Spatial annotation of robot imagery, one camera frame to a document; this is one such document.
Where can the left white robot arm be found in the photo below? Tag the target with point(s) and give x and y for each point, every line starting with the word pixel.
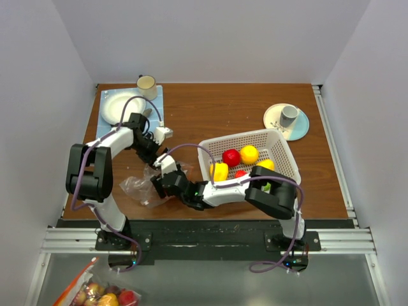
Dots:
pixel 90 174

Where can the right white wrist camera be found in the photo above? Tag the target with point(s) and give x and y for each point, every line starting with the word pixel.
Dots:
pixel 166 164

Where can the aluminium frame rail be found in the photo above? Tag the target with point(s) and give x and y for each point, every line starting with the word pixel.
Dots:
pixel 344 272

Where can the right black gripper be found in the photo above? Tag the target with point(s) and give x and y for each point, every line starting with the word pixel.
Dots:
pixel 156 180

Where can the beige enamel mug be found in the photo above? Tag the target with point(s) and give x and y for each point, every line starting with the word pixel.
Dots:
pixel 147 86

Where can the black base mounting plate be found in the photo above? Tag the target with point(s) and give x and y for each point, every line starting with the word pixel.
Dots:
pixel 205 240

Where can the pink and blue plate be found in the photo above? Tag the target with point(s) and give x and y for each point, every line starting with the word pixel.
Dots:
pixel 296 131

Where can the clear zip top bag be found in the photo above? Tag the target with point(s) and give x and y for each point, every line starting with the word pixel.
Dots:
pixel 142 190

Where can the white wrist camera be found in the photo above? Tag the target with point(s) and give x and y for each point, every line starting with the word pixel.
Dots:
pixel 161 134
pixel 166 164

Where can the white perforated plastic basket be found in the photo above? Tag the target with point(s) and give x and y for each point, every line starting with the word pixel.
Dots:
pixel 269 142

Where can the metal spoon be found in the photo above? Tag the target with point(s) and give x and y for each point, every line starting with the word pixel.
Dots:
pixel 147 112

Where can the fake red apple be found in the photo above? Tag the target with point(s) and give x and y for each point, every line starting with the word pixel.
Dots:
pixel 231 157

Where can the fake yellow lemon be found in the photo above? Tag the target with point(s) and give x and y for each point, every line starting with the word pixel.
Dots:
pixel 249 154

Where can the small fake red fruit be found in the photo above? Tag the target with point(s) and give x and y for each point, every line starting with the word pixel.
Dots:
pixel 240 173

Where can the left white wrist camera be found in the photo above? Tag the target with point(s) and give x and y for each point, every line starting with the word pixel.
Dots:
pixel 161 134

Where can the fake yellow pepper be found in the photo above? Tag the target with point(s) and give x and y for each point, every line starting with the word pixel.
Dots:
pixel 219 171

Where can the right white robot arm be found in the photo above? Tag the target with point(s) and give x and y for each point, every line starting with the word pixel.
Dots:
pixel 276 195

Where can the white bowl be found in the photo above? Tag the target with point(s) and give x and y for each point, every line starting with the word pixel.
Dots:
pixel 112 108

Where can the fake yellow pear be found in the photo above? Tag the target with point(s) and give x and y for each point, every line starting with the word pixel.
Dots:
pixel 267 163

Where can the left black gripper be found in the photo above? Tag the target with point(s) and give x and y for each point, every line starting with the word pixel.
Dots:
pixel 151 158

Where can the grey cup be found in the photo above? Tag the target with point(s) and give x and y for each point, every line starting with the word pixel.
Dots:
pixel 288 115

